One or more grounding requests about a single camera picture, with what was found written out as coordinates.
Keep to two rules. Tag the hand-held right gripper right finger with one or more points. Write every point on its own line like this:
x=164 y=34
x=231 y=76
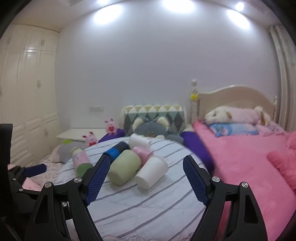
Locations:
x=195 y=179

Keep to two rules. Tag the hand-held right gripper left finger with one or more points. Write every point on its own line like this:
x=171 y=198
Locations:
x=98 y=178

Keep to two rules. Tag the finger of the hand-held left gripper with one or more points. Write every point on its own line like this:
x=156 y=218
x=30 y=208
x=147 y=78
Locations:
x=29 y=194
x=35 y=169

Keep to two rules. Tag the large white paper cup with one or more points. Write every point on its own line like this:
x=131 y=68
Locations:
x=150 y=172

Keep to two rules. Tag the pale green cup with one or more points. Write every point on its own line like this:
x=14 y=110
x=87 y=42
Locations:
x=123 y=168

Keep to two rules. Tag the black and blue cup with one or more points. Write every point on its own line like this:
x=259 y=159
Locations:
x=116 y=149

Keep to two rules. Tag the pink cup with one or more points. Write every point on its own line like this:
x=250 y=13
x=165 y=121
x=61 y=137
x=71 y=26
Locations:
x=142 y=153

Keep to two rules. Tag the small white paper cup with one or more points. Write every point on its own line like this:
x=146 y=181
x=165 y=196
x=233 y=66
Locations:
x=138 y=140

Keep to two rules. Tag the pink bottle with green cap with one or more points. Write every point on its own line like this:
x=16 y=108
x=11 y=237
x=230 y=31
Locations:
x=79 y=160

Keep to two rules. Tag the purple blanket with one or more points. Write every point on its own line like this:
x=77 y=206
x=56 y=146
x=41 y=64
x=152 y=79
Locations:
x=196 y=146

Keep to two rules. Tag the grey round cushion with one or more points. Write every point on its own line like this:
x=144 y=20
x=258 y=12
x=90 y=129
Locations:
x=64 y=151

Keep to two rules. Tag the small pink plush toy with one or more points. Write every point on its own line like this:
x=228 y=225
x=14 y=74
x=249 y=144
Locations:
x=91 y=139

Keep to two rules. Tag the purple cushion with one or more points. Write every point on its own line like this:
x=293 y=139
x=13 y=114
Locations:
x=112 y=138

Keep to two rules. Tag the pink fleece blanket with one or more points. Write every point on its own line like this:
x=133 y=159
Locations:
x=242 y=162

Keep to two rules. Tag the white nightstand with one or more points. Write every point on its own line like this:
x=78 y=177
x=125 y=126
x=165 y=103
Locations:
x=74 y=134

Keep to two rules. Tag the pink plush with red heart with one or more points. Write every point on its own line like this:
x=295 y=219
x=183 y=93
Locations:
x=111 y=127

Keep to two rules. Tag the cream wardrobe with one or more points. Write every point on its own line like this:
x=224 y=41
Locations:
x=27 y=92

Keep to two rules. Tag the blue printed pillow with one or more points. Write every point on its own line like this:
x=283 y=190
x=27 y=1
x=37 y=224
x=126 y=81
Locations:
x=231 y=129

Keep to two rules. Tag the grey cat plush toy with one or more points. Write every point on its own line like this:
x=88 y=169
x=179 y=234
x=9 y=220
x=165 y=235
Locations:
x=150 y=128

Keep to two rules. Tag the white and pink lamb plush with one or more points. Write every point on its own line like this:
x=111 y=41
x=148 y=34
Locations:
x=219 y=114

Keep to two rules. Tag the triangle patterned cushion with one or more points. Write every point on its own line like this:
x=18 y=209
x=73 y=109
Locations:
x=150 y=110

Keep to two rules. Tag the yellow flower decoration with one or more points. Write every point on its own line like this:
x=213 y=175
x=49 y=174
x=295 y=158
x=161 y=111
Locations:
x=193 y=96

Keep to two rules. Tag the pink fluffy cushion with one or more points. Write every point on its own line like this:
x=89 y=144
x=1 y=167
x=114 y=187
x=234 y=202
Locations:
x=284 y=162

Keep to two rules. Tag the cream wooden headboard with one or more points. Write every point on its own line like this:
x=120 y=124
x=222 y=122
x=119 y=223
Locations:
x=231 y=95

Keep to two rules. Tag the pink printed pillow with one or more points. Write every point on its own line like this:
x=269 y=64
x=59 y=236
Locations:
x=275 y=128

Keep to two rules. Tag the white curtain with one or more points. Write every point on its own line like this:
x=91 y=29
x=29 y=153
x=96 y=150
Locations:
x=286 y=81

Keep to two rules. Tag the ceiling light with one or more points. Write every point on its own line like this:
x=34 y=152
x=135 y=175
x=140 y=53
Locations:
x=239 y=5
x=178 y=4

